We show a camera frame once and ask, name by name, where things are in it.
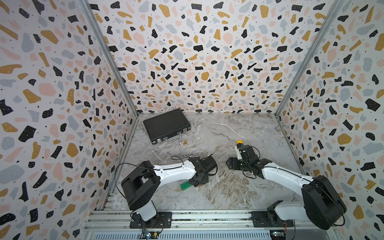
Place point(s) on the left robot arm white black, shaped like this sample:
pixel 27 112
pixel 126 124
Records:
pixel 143 182

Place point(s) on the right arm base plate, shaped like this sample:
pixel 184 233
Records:
pixel 264 219

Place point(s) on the green lego brick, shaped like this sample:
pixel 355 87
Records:
pixel 185 186

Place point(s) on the black briefcase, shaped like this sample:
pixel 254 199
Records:
pixel 167 127

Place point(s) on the aluminium mounting rail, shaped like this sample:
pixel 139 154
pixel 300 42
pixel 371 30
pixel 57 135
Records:
pixel 202 225

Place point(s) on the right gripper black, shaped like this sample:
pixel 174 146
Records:
pixel 231 163

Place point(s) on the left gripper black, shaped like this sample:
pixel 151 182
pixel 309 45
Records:
pixel 206 181

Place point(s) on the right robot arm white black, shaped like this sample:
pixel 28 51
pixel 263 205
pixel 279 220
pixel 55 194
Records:
pixel 320 203

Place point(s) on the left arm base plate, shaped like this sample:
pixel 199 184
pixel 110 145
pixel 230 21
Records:
pixel 162 220

